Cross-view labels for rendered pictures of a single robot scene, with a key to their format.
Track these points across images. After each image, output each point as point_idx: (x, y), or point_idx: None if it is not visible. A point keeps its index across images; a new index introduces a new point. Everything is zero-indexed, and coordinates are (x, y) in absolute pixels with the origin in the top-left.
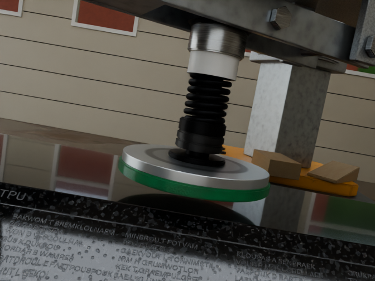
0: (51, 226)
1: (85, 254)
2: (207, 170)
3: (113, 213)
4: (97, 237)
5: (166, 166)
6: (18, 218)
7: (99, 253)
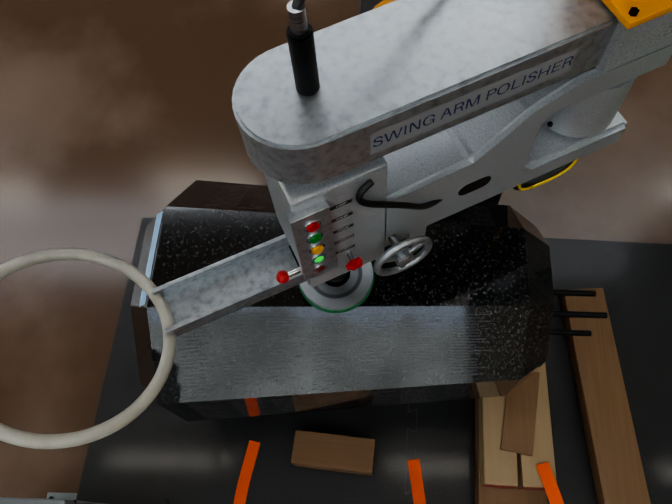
0: (282, 320)
1: (299, 328)
2: (340, 295)
3: (304, 311)
4: (301, 321)
5: (321, 303)
6: (268, 319)
7: (304, 327)
